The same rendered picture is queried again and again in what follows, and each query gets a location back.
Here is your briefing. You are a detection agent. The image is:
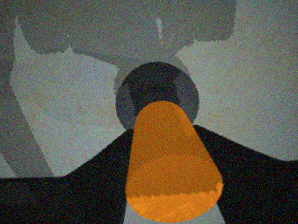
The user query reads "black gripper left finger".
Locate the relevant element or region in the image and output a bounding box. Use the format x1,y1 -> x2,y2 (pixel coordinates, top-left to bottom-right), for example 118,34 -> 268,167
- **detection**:
0,129 -> 134,224

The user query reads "orange knob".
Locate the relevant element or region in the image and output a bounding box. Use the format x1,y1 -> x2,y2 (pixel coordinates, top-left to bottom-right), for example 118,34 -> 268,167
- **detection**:
125,101 -> 223,223

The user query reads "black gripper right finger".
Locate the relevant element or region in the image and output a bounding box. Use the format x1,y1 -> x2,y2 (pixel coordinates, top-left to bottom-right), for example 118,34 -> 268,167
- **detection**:
193,125 -> 298,224

